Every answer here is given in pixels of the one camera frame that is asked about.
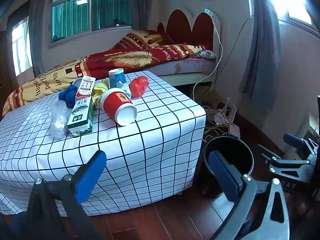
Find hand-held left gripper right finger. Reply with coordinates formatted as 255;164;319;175
209;151;292;240

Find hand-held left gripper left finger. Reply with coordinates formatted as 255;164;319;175
25;150;107;240

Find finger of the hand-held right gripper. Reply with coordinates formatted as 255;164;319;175
283;133;318;155
257;144;284;163

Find black trash bin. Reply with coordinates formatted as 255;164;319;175
200;134;255;197

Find green white carton box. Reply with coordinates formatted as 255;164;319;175
67;97;95;137

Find clear plastic bag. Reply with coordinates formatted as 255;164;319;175
47;100;72;140

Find red paper cup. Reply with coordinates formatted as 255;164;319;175
99;88;138;126

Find blue cloth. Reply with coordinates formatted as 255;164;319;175
59;84;78;108

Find red white carton box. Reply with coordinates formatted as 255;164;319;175
75;76;97;100

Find yellow wrapper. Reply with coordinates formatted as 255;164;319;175
91;77;110;109

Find blue paper cup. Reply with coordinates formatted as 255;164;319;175
108;68;127;88

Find red plastic bag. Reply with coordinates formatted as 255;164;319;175
129;76;150;99

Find white router with antennas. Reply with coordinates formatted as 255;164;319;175
221;97;241;138

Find white checked tablecloth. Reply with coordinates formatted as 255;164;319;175
0;70;207;217

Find person's blue trousers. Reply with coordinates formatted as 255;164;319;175
10;211;29;240

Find blue grey curtain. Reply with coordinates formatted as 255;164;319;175
239;0;280;112

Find purple bed sheet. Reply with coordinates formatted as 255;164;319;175
147;57;217;77

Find floral pillow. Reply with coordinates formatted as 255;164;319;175
194;50;217;60

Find red yellow printed blanket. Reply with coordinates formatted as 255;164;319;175
2;30;208;117

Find bright window beside curtain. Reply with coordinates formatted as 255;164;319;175
245;0;320;32

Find small bright window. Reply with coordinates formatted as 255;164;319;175
11;15;34;77

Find white bed red headboard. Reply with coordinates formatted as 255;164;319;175
150;7;222;87

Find large window green curtain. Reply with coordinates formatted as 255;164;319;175
49;0;134;49

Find white charger cable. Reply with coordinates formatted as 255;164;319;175
192;9;223;103

